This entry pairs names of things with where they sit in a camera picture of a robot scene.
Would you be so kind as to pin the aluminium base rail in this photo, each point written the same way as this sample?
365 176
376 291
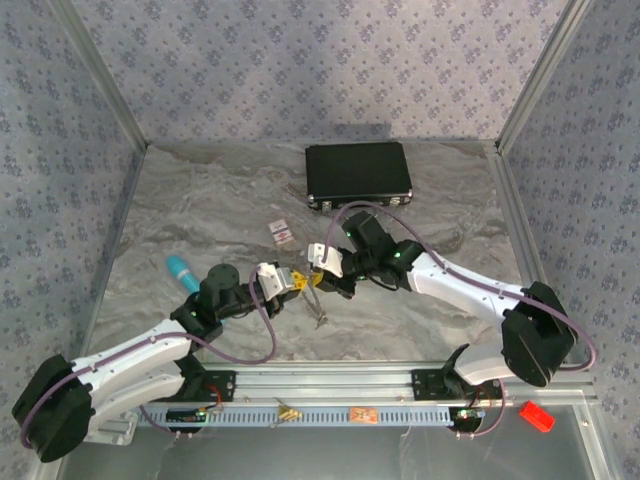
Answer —
325 385

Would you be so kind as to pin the aluminium frame post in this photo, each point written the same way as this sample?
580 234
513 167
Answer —
100 75
542 75

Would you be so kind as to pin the metal keys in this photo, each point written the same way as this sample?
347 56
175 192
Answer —
316 310

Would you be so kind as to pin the red plastic block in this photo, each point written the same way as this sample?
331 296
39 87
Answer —
537 416

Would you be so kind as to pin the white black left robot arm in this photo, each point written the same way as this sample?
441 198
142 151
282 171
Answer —
130 355

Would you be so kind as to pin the small orange circuit board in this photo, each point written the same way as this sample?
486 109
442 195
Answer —
363 415

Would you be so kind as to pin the aluminium side frame rail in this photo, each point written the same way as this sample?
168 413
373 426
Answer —
517 225

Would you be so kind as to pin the dark right controller board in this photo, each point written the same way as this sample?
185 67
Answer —
469 415

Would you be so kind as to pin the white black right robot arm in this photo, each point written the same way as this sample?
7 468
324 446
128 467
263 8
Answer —
465 287

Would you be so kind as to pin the black case with metal latches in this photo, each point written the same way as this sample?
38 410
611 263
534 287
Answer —
357 170

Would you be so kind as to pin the silver metal bracket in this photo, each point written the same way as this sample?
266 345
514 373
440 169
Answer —
115 431

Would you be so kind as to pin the small red white card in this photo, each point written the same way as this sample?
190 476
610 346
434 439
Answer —
281 233

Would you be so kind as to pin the dark controller board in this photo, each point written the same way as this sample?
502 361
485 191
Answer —
469 415
185 416

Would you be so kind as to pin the small yellow connector piece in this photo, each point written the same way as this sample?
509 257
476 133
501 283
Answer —
290 414

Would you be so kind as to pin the teal cylindrical bottle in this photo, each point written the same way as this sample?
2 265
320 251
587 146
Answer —
180 271

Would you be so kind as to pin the dark left controller board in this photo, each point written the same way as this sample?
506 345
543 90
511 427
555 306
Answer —
185 416

